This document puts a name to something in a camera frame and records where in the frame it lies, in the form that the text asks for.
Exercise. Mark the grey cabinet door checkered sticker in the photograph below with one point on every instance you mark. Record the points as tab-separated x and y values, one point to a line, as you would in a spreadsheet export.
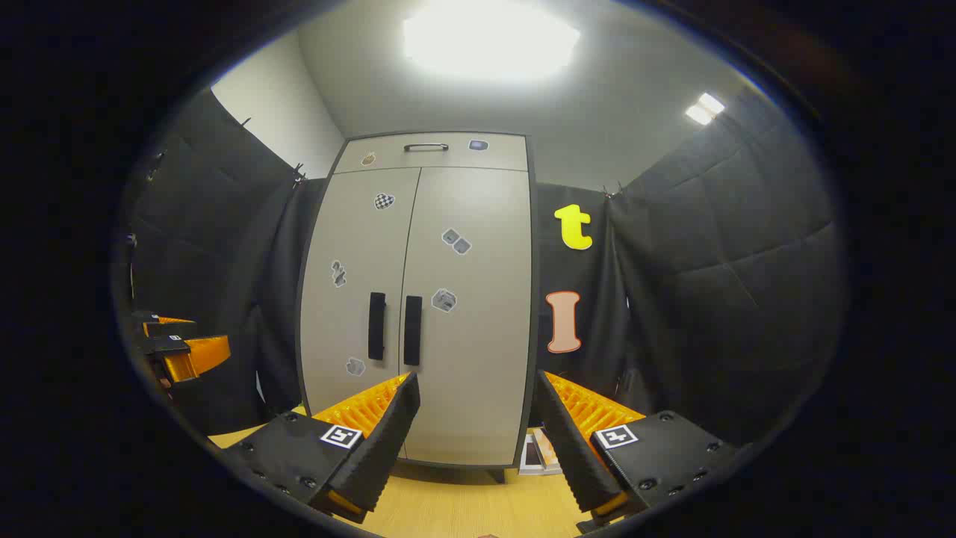
351	246

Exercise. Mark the small beige booklet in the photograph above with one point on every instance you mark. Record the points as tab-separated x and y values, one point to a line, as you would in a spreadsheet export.
549	452

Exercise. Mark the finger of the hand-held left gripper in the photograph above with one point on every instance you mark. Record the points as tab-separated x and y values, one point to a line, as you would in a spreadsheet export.
198	357
168	329

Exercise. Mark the black backdrop cloth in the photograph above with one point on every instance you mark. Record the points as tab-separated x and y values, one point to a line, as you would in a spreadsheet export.
709	299

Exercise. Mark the small ceiling light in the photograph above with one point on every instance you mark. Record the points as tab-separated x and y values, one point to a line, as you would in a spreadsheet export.
705	108

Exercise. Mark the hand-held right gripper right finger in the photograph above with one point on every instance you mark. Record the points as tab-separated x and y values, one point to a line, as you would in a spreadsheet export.
571	448

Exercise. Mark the large ceiling light panel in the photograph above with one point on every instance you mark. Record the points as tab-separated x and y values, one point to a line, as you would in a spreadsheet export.
489	37

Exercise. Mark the grey double-door shoe cabinet body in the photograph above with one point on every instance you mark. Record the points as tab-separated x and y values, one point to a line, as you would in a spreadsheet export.
532	299

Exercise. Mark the black cloth clip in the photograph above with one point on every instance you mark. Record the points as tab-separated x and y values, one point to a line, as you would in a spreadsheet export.
614	192
299	176

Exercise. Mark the grey cabinet door cube stickers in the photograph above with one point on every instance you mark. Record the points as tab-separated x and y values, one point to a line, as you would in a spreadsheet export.
478	359

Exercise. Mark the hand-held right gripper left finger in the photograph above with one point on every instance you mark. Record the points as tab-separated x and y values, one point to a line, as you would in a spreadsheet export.
388	441

